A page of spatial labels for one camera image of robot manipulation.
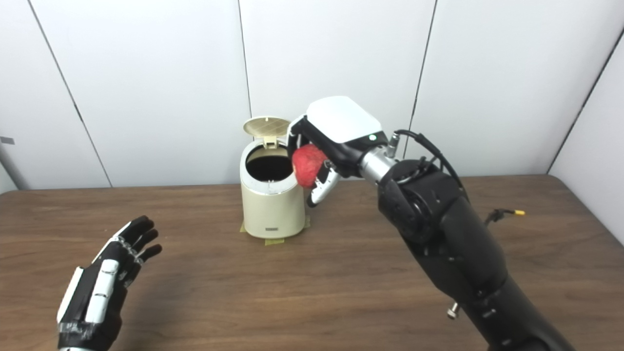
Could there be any cream-colored bin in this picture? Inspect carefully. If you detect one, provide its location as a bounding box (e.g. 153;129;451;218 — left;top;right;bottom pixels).
239;138;306;239

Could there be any red apple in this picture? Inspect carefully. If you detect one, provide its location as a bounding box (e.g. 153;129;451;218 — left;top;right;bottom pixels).
292;144;328;189

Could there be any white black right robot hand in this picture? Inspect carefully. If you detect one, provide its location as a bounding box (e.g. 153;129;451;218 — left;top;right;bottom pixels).
287;96;386;208

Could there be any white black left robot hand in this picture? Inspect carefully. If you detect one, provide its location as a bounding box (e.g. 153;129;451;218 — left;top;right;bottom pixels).
57;215;162;349

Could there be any cream round bin lid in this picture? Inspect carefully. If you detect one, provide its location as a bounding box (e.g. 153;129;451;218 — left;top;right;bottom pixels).
243;116;292;148

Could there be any black cable yellow tip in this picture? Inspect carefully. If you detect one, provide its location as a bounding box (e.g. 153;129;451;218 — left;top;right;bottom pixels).
484;209;526;226

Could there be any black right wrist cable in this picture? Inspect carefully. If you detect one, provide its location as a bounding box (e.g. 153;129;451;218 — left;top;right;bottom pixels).
388;129;468;195

